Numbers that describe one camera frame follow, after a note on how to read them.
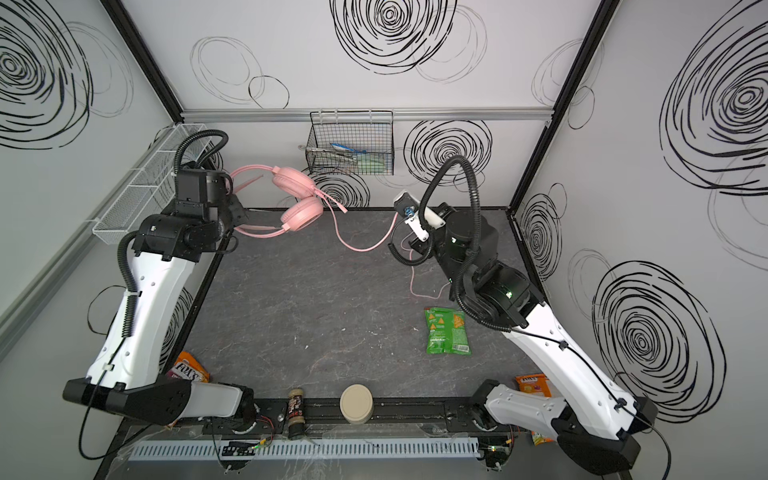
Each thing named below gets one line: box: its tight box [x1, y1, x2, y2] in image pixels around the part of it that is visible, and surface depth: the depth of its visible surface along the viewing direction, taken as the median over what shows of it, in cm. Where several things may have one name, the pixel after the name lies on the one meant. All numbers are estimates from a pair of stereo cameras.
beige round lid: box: [339, 383, 374, 425], surface depth 72 cm
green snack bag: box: [424, 307, 472, 356], surface depth 86 cm
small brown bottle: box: [288, 388, 306, 440], surface depth 73 cm
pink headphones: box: [228, 165, 324, 238], surface depth 69 cm
